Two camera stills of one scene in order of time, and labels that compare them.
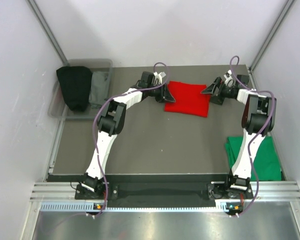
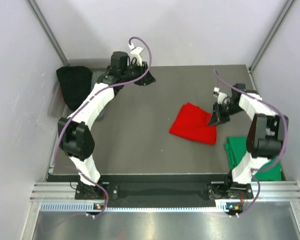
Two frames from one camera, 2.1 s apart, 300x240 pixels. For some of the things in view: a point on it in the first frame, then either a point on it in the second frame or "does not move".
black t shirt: x=76 y=83 does not move
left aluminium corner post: x=48 y=32 does not move
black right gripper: x=211 y=89 -> x=217 y=117
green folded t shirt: x=266 y=162 does not move
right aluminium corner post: x=287 y=10 does not move
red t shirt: x=189 y=98 -> x=192 y=122
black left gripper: x=164 y=95 -> x=148 y=79
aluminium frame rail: x=270 y=191 does not move
